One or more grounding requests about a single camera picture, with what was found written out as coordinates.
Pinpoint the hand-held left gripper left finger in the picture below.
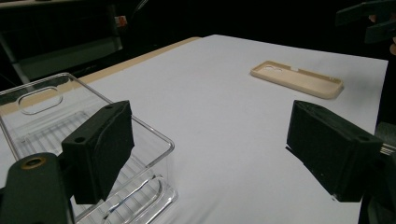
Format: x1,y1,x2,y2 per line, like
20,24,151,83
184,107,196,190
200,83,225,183
61,100,135,205

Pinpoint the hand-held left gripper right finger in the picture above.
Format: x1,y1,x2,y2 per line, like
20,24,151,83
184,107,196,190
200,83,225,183
285,99,384,203

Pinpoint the clear plastic container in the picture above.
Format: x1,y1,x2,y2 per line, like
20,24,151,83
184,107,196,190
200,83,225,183
0,72,179,224

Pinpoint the beige phone case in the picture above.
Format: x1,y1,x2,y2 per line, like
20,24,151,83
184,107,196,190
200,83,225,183
249,60,345,100

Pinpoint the white paper sheet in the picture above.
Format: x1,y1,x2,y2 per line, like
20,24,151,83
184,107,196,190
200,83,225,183
0,34,389,224

